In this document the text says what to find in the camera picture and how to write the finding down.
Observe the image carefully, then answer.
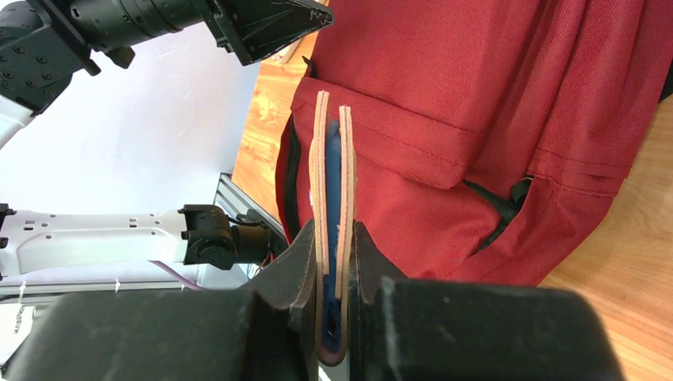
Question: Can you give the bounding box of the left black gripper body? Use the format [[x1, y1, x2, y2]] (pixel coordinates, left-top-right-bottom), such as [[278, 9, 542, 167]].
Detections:
[[26, 1, 206, 76]]

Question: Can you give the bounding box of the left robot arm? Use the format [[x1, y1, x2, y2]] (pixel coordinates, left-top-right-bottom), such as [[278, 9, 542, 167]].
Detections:
[[1, 1, 334, 277]]

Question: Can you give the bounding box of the brown leather wallet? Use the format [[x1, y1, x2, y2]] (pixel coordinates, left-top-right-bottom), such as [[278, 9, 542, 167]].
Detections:
[[309, 90, 356, 367]]

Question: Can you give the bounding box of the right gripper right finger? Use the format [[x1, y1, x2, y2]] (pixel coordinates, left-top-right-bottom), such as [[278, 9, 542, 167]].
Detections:
[[348, 222, 624, 380]]

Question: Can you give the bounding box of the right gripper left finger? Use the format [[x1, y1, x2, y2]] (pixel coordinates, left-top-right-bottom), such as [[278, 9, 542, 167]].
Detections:
[[8, 222, 317, 380]]

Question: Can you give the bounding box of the red backpack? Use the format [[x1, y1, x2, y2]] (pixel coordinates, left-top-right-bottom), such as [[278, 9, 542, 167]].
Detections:
[[275, 1, 672, 286]]

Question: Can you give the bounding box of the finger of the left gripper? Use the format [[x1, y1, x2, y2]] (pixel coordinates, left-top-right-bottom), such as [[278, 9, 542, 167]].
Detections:
[[202, 0, 334, 66]]

